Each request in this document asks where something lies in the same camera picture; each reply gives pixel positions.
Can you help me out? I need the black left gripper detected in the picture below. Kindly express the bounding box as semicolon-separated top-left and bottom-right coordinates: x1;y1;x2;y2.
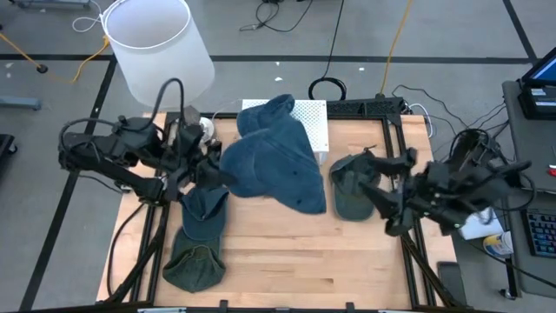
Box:
163;123;239;202

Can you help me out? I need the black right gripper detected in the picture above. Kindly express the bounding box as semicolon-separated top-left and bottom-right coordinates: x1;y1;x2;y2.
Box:
358;147;440;239

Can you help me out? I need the green baseball cap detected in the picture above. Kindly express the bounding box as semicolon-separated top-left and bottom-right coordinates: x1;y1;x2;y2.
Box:
328;147;383;222
162;226;226;294

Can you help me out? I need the blue denim baseball cap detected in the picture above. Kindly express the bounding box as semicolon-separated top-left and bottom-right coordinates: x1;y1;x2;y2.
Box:
236;93;297;138
218;124;328;216
179;186;230;242

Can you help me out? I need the white cardboard box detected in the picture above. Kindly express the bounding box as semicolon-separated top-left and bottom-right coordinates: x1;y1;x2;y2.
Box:
459;207;505;242

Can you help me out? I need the white perforated metal shelf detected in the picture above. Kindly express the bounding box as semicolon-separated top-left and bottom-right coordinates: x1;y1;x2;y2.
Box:
241;98;330;166

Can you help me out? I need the black phone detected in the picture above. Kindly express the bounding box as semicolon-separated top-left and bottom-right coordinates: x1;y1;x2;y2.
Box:
436;260;469;308

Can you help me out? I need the white shade table lamp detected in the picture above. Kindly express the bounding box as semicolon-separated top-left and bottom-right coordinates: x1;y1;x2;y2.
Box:
99;0;217;147

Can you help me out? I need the white yellow labelled container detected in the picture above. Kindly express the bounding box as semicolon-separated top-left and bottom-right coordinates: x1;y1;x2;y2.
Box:
482;231;515;258

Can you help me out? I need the grey desk top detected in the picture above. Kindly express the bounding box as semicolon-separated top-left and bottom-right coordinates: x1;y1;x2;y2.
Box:
502;80;556;193

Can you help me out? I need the black keyboard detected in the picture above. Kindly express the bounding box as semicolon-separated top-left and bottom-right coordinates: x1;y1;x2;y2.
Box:
520;207;556;259

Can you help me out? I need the black labelled device box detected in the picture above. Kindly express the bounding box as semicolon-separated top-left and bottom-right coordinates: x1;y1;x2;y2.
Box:
517;80;556;121

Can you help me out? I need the grey keyboard desk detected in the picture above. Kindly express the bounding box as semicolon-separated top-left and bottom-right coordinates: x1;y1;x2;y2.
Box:
501;186;556;301

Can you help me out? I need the black computer monitor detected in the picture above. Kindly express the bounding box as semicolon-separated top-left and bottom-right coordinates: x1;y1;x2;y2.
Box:
520;46;556;88

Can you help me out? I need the grey furniture foot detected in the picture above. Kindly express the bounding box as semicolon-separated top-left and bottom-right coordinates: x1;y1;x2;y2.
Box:
0;94;43;111

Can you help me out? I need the black wheeled furniture base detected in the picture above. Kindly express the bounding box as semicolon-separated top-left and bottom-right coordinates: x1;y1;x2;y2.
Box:
0;133;19;169

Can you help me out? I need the grey metal floor bar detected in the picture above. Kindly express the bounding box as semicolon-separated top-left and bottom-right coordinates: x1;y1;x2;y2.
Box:
8;0;93;11

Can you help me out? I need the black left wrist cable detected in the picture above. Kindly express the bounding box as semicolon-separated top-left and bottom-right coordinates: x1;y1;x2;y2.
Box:
59;77;187;144

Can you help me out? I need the white thin cable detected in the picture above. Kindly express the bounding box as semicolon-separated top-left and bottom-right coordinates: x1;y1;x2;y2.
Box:
407;102;435;139

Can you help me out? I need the black coiled floor cable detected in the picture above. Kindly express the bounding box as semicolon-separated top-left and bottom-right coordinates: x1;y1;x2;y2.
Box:
308;0;348;102

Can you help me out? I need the black arm base cable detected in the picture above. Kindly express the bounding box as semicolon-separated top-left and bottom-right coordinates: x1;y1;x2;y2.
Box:
106;202;148;297

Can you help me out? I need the orange floor cable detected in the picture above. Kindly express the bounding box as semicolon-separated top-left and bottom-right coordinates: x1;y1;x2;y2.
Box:
379;0;416;97

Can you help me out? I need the black thin floor cable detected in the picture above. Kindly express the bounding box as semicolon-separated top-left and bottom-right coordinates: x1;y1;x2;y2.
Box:
239;0;316;34

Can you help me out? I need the black aluminium table frame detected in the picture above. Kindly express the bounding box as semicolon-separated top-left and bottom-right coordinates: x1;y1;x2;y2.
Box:
103;96;469;313

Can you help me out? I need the white looped floor cable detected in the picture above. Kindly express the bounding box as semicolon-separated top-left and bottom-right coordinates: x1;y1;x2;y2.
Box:
71;0;106;34

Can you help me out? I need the yellow floor cable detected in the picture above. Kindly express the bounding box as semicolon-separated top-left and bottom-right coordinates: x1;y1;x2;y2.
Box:
0;32;112;84

